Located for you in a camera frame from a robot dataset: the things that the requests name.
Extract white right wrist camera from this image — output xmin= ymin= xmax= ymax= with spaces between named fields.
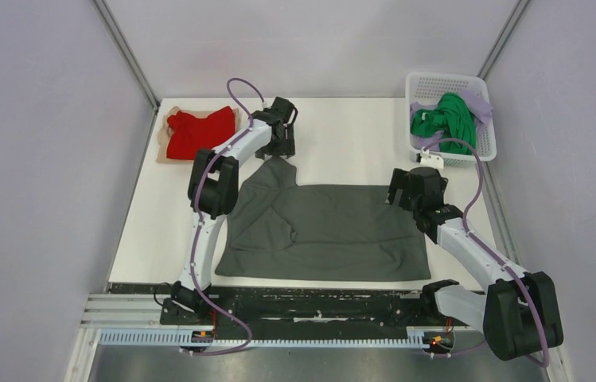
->
xmin=416 ymin=150 xmax=445 ymax=170

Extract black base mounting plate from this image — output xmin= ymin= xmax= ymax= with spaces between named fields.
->
xmin=160 ymin=286 xmax=461 ymax=341

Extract white slotted cable duct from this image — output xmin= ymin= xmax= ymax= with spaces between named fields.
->
xmin=98 ymin=329 xmax=434 ymax=350

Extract left aluminium corner post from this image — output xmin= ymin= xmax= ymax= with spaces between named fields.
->
xmin=92 ymin=0 xmax=162 ymax=111

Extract green t shirt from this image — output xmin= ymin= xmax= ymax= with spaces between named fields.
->
xmin=410 ymin=92 xmax=477 ymax=155

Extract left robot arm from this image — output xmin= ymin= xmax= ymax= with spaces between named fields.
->
xmin=161 ymin=97 xmax=298 ymax=325

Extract grey t shirt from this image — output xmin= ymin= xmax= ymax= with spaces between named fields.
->
xmin=215 ymin=158 xmax=431 ymax=283

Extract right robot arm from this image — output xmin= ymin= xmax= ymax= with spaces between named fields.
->
xmin=388 ymin=167 xmax=564 ymax=366

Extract aluminium frame rails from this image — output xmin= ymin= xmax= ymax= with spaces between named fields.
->
xmin=65 ymin=163 xmax=559 ymax=382

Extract right aluminium corner post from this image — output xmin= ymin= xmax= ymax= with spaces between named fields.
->
xmin=477 ymin=0 xmax=532 ymax=80

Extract beige folded t shirt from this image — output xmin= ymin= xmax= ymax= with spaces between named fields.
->
xmin=157 ymin=107 xmax=240 ymax=164

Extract red folded t shirt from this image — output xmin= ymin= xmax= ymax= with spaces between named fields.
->
xmin=166 ymin=107 xmax=238 ymax=161

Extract lilac t shirt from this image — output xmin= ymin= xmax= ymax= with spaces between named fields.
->
xmin=409 ymin=88 xmax=495 ymax=154

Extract aluminium corner post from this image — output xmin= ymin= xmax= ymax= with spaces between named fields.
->
xmin=477 ymin=0 xmax=532 ymax=80
xmin=92 ymin=0 xmax=162 ymax=111

